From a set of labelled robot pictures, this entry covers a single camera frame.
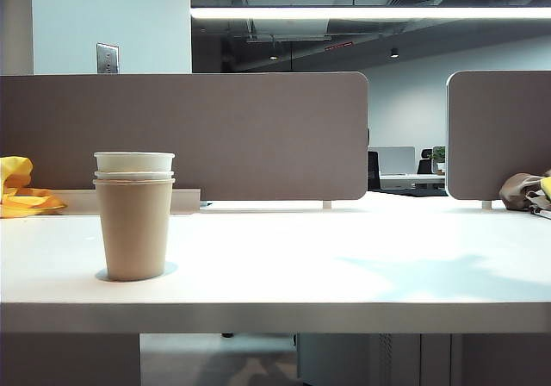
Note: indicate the white paper cup blue print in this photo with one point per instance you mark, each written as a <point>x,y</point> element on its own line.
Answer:
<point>133,175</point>
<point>133,162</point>

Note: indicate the wide brown desk divider panel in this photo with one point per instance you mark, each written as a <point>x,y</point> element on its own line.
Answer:
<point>258,136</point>

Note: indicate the dark tall chair back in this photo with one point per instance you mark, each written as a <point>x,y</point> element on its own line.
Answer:
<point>373,170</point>

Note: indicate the white background monitor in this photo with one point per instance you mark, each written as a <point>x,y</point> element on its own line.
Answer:
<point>397,160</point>

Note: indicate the black desk mat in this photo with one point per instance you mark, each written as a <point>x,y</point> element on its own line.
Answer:
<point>413,191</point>

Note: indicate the red ceiling sign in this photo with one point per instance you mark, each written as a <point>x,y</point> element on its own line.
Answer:
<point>338,46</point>

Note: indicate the brown paper cup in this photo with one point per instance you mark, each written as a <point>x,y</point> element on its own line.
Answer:
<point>135,231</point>

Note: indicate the black office chair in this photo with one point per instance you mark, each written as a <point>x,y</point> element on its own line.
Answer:
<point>425,162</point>

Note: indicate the green potted plant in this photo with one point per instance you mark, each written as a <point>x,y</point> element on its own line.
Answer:
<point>439,157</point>

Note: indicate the black ceiling spotlight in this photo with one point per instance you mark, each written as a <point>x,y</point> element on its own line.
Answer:
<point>394,52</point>

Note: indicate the long ceiling light strip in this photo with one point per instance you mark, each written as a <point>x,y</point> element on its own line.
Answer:
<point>370,12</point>

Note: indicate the grey under-desk cabinet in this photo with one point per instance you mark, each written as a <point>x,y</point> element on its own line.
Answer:
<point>370,360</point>

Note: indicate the narrow brown desk divider panel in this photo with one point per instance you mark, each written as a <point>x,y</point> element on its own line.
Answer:
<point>499,136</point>

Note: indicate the crumpled brown bag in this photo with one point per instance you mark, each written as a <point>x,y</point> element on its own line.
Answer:
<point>516,190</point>

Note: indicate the yellow cloth bag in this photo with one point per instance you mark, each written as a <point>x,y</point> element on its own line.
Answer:
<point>17,201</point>

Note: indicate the small yellow item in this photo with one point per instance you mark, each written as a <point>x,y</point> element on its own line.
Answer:
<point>546,186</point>

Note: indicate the grey desk side panel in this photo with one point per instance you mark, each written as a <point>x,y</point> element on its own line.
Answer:
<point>69,360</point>
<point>508,360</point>

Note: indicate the metal wall switch plate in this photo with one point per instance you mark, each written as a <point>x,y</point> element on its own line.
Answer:
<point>107,58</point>

